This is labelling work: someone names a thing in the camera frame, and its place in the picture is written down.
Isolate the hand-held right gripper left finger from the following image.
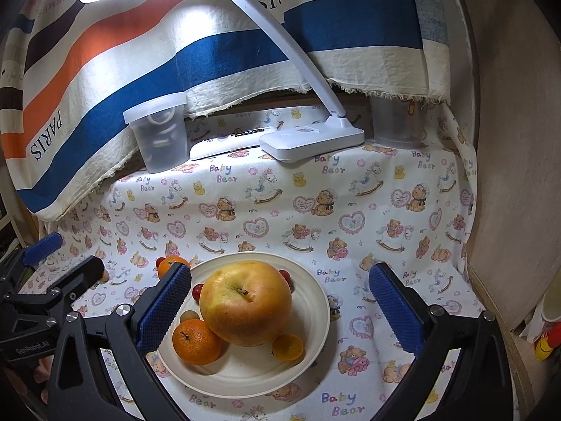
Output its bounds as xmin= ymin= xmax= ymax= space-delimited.
xmin=46 ymin=261 xmax=194 ymax=421

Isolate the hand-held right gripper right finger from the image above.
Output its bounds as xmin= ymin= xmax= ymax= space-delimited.
xmin=368 ymin=262 xmax=513 ymax=421

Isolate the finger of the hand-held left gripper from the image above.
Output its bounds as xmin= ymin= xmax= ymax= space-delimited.
xmin=0 ymin=233 xmax=64 ymax=294
xmin=4 ymin=255 xmax=105 ymax=329

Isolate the orange mandarin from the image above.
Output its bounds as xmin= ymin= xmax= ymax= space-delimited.
xmin=158 ymin=255 xmax=191 ymax=279
xmin=172 ymin=319 xmax=222 ymax=366

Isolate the large yellow grapefruit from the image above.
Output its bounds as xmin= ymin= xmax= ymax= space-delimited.
xmin=199 ymin=260 xmax=293 ymax=347

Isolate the cream round plate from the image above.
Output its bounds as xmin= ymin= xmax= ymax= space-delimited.
xmin=157 ymin=252 xmax=330 ymax=400

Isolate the bear printed cloth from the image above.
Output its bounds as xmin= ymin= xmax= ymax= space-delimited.
xmin=18 ymin=101 xmax=487 ymax=421

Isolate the yellow and red toy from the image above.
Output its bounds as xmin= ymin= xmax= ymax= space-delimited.
xmin=534 ymin=331 xmax=555 ymax=362

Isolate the white cup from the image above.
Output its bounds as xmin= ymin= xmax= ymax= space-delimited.
xmin=541 ymin=289 xmax=561 ymax=329

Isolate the clear plastic lidded container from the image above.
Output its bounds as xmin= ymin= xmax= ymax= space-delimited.
xmin=123 ymin=92 xmax=190 ymax=174

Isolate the white flat device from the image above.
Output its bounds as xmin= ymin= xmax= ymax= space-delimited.
xmin=189 ymin=125 xmax=277 ymax=161

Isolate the clear plastic cup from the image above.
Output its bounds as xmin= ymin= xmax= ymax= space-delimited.
xmin=369 ymin=96 xmax=428 ymax=150

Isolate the white desk lamp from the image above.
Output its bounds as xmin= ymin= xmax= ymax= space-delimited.
xmin=79 ymin=0 xmax=365 ymax=163

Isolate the striped blanket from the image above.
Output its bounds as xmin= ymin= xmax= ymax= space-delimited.
xmin=0 ymin=0 xmax=452 ymax=222

